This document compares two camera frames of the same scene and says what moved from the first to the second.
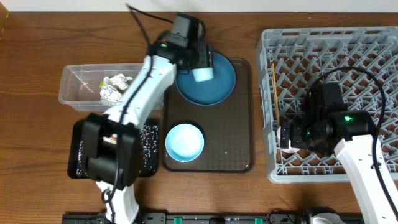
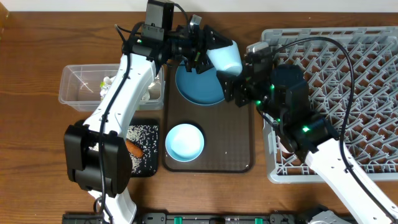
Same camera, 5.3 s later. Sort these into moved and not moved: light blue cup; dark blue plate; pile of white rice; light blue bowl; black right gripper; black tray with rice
Moved: black right gripper; light blue cup
Not moved: pile of white rice; black tray with rice; light blue bowl; dark blue plate
